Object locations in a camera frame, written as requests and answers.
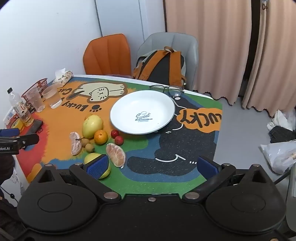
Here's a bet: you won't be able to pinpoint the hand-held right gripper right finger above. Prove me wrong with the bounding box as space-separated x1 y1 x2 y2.
183 156 269 205

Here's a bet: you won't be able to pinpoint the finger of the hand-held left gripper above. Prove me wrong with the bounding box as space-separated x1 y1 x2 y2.
0 134 40 150
0 128 21 139

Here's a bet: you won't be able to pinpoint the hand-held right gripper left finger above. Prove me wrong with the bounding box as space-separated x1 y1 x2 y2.
36 154 122 205

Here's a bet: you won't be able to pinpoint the yellow pear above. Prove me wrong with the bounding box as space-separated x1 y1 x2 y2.
84 152 111 179

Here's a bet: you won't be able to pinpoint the peeled mandarin half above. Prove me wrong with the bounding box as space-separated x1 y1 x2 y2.
106 143 126 168

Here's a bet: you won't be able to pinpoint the whole orange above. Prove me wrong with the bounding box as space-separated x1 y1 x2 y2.
94 130 108 145

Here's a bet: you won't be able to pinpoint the peeled pomelo segment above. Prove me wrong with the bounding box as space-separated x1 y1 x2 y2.
69 132 83 156

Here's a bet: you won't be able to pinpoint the large yellow mango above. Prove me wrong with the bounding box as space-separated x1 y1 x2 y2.
76 115 104 141

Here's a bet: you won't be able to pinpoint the white round plate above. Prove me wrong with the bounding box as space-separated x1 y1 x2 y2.
110 90 175 135

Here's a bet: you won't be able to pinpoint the person's left forearm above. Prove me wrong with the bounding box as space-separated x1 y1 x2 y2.
0 155 16 186

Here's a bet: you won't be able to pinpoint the yellow tape roll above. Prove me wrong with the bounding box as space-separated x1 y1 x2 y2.
10 119 25 133

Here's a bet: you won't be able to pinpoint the black phone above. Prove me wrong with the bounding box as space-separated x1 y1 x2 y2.
28 119 43 133

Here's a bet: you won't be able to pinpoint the clear drink bottle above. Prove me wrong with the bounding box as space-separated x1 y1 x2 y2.
6 87 35 127

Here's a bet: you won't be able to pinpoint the colourful cat printed mat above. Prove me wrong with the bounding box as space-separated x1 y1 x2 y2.
17 75 223 202

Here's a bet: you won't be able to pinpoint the clear plastic cup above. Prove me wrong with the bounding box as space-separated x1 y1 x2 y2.
27 86 46 113

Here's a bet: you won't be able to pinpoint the frosted ribbed cup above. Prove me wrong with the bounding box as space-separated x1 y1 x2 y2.
42 86 63 109

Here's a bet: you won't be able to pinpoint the red mesh basket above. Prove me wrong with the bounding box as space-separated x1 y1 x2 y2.
21 78 48 102

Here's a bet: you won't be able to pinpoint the patterned tissue box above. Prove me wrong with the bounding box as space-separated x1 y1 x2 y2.
52 68 74 85

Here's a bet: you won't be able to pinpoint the large white plastic bag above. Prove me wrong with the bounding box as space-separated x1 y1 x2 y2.
260 142 296 175

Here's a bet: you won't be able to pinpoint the eyeglasses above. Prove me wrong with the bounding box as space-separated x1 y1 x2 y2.
149 85 185 97

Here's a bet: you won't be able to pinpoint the dark cloth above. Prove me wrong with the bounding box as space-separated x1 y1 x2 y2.
269 126 296 143

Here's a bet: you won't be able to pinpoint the grey rounded object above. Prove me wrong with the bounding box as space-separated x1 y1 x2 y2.
274 162 296 241

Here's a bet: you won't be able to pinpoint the small white plastic bag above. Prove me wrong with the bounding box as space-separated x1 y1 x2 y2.
267 109 296 131

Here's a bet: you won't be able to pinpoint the orange and black backpack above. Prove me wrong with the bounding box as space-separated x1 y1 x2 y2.
133 46 187 90

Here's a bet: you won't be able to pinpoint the orange chair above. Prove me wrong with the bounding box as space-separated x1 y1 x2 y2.
83 34 132 76

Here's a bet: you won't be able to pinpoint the pink curtain panel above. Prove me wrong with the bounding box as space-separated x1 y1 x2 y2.
240 0 296 117
163 0 255 106

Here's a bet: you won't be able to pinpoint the grey chair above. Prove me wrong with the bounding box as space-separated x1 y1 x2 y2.
136 32 199 91

